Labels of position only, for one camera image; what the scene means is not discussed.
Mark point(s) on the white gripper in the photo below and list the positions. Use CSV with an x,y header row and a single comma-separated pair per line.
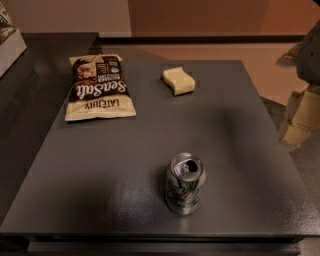
x,y
310,58

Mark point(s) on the yellow sponge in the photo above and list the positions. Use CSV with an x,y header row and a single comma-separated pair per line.
x,y
178,80

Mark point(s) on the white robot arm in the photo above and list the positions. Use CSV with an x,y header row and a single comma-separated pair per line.
x,y
308,61

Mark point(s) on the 7up soda can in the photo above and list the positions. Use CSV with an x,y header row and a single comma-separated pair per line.
x,y
185,178

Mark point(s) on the sea salt chips bag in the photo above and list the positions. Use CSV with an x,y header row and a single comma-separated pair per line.
x,y
98,89

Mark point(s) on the white box at left edge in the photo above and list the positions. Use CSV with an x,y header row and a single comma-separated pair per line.
x,y
10,51

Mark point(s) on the bag on white box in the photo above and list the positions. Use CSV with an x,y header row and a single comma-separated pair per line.
x,y
6,25

